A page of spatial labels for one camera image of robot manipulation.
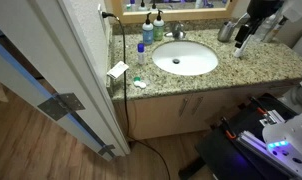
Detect black power cord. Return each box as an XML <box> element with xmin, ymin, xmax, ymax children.
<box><xmin>101</xmin><ymin>11</ymin><xmax>172</xmax><ymax>180</ymax></box>

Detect stainless steel cup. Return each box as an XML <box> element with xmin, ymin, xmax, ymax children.
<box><xmin>217</xmin><ymin>21</ymin><xmax>236</xmax><ymax>43</ymax></box>

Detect white oval sink basin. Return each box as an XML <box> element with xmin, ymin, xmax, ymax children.
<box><xmin>151</xmin><ymin>40</ymin><xmax>220</xmax><ymax>77</ymax></box>

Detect blue soap pump bottle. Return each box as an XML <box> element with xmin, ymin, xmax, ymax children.
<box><xmin>141</xmin><ymin>12</ymin><xmax>155</xmax><ymax>46</ymax></box>

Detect green soap pump bottle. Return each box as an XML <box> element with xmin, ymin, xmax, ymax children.
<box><xmin>152</xmin><ymin>9</ymin><xmax>165</xmax><ymax>42</ymax></box>

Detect black orange clamp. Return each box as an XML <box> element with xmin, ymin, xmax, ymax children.
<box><xmin>249</xmin><ymin>96</ymin><xmax>269</xmax><ymax>116</ymax></box>
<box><xmin>220</xmin><ymin>116</ymin><xmax>239</xmax><ymax>140</ymax></box>

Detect chrome faucet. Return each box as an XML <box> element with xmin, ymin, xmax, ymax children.
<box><xmin>164</xmin><ymin>21</ymin><xmax>187</xmax><ymax>40</ymax></box>

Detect light wood vanity cabinet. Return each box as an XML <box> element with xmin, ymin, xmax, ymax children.
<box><xmin>112</xmin><ymin>78</ymin><xmax>302</xmax><ymax>141</ymax></box>

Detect small metal door hinge plate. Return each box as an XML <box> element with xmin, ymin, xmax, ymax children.
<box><xmin>97</xmin><ymin>143</ymin><xmax>116</xmax><ymax>158</ymax></box>

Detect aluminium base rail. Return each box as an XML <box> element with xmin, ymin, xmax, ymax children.
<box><xmin>236</xmin><ymin>129</ymin><xmax>302</xmax><ymax>180</ymax></box>

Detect black robot cart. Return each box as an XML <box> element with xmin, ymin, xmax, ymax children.
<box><xmin>177</xmin><ymin>93</ymin><xmax>299</xmax><ymax>180</ymax></box>

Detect white door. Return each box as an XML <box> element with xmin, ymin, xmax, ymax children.
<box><xmin>0</xmin><ymin>0</ymin><xmax>131</xmax><ymax>163</ymax></box>

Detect wood framed mirror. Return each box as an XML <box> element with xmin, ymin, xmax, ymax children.
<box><xmin>110</xmin><ymin>0</ymin><xmax>239</xmax><ymax>24</ymax></box>

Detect small bottle with blue cap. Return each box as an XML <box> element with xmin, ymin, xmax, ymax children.
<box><xmin>136</xmin><ymin>42</ymin><xmax>146</xmax><ymax>66</ymax></box>

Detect large metal door hinge plate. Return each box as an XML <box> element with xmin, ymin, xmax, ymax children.
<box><xmin>36</xmin><ymin>92</ymin><xmax>86</xmax><ymax>122</ymax></box>

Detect silver metal bracket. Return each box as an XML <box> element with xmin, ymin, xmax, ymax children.
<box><xmin>259</xmin><ymin>109</ymin><xmax>285</xmax><ymax>127</ymax></box>

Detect white wall outlet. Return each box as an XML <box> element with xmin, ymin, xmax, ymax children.
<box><xmin>97</xmin><ymin>3</ymin><xmax>107</xmax><ymax>34</ymax></box>

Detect metal cabinet door handle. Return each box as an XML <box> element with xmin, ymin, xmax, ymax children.
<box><xmin>178</xmin><ymin>97</ymin><xmax>189</xmax><ymax>118</ymax></box>
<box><xmin>190</xmin><ymin>96</ymin><xmax>204</xmax><ymax>117</ymax></box>

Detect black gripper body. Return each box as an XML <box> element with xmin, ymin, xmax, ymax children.
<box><xmin>246</xmin><ymin>0</ymin><xmax>284</xmax><ymax>21</ymax></box>

